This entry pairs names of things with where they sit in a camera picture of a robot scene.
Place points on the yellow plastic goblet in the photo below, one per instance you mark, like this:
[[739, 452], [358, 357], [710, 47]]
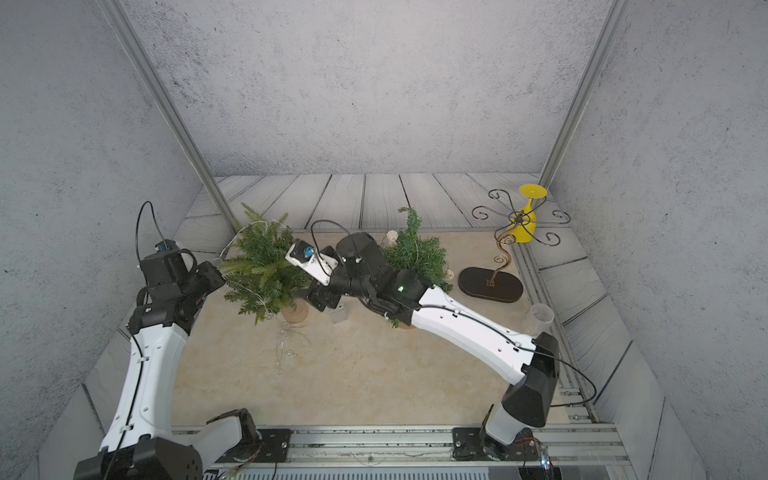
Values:
[[523, 225]]

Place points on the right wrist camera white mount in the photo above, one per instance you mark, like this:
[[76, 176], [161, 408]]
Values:
[[317, 265]]

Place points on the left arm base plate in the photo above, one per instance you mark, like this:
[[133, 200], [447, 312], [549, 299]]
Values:
[[267, 445]]

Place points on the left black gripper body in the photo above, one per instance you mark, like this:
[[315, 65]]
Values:
[[204, 281]]

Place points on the clear plastic wine glass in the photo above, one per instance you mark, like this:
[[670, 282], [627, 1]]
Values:
[[538, 319]]

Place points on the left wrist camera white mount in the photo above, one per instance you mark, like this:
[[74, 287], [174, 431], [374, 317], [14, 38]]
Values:
[[166, 245]]

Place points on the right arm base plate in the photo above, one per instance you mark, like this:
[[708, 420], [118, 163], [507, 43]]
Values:
[[474, 444]]

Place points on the beige table mat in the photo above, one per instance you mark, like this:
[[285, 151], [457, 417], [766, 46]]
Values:
[[348, 369]]

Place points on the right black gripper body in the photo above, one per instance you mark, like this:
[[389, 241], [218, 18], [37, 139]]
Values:
[[343, 286]]

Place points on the aluminium front rail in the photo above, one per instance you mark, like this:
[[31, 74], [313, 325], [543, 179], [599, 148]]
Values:
[[569, 451]]

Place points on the clear battery box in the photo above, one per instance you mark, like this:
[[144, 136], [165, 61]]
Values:
[[338, 314]]

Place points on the fern tree wooden base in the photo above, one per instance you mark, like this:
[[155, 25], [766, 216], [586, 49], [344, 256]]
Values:
[[258, 277]]

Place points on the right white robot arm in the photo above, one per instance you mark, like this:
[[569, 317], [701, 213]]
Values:
[[531, 366]]

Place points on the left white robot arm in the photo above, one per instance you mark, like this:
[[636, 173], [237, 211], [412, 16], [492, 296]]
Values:
[[140, 443]]

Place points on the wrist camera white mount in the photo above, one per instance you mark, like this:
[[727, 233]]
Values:
[[317, 265], [166, 245]]

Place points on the black scroll wire stand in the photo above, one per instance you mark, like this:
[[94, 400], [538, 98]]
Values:
[[498, 285]]

